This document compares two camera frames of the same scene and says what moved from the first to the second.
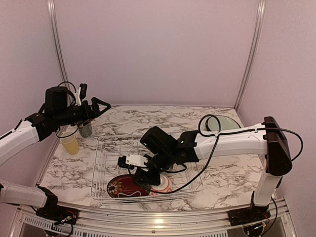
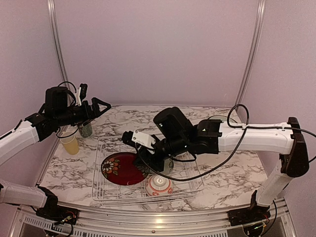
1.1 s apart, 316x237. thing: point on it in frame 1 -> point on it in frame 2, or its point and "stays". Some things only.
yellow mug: (69, 142) stays
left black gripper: (89, 114) stays
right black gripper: (149, 180) -> (143, 154)
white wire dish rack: (186, 181) stays
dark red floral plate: (127, 186) -> (120, 168)
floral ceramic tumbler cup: (86, 131) stays
